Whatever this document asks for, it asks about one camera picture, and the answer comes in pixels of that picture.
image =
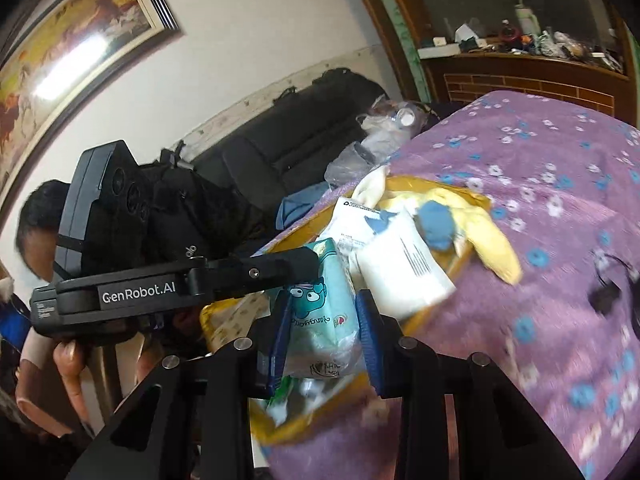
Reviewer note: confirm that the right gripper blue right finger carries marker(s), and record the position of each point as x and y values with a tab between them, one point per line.
379	335

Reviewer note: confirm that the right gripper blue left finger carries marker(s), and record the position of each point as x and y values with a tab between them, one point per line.
280	332

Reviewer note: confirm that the teal tissue pack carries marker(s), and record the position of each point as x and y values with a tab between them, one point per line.
324	341

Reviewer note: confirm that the white printed pouch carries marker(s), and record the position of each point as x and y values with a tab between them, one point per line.
400	271

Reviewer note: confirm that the lemon print tissue pack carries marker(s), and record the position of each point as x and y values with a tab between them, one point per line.
226	320

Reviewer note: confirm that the blue cloth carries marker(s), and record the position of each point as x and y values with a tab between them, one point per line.
436	225

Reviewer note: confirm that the yellow towel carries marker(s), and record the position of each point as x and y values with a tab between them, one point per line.
474	226

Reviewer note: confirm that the operator left hand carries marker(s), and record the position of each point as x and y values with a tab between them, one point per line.
70	362

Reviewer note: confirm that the yellow-rimmed white foam box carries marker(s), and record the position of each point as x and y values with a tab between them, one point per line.
300	404

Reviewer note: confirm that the black sofa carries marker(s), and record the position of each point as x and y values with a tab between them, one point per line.
241	192

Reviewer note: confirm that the person in black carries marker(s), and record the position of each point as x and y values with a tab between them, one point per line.
40	394

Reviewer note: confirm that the purple floral tablecloth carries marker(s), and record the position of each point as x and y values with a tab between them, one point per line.
563	186

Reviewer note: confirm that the clear plastic bag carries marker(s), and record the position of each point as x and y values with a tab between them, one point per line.
387	126

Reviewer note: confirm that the black capacitor block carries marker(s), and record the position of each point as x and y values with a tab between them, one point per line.
603	297

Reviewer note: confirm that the framed horse painting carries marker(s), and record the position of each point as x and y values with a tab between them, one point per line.
63	58

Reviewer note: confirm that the dark wooden cabinet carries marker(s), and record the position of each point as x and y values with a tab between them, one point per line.
577	51

